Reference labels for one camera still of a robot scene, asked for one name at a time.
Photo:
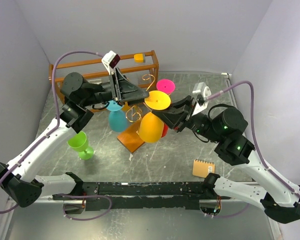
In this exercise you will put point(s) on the orange wine glass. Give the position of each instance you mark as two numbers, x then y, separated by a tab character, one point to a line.
126	107
151	127

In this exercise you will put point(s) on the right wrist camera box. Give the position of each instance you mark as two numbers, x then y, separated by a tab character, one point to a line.
201	91

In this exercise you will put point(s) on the yellow grey block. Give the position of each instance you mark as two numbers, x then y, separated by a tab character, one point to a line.
139	57

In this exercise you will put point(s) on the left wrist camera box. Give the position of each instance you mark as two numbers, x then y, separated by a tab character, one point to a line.
110	59

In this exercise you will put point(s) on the pink wine glass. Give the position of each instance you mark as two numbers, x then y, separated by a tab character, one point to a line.
166	86

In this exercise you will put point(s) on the wooden shelf rack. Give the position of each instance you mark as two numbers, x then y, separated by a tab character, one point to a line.
139	73

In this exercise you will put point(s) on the blue wine glass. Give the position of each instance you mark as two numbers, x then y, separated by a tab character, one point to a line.
117	117

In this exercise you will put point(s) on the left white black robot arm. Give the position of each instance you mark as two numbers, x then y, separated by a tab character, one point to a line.
19	177

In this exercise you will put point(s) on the brown spiral notepad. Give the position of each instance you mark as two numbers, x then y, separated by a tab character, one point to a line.
202	168

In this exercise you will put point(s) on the gold wire wine glass rack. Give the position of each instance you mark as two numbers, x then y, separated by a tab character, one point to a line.
130	138

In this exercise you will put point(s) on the orange wine glass front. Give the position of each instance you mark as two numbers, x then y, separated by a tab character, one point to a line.
126	107

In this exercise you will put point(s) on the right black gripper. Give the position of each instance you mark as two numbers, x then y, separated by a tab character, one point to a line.
189	113

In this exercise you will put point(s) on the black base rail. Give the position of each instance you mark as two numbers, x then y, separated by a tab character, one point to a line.
150	195

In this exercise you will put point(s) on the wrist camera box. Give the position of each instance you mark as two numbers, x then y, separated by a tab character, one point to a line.
110	59
201	91

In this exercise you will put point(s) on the red wine glass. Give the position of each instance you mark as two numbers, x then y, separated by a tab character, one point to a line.
165	130

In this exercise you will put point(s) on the green wine glass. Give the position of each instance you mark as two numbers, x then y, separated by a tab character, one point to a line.
80	144

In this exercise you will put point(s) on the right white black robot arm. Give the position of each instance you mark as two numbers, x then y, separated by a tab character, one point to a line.
275	195

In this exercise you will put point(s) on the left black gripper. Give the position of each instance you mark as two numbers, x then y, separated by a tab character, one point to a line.
115	88

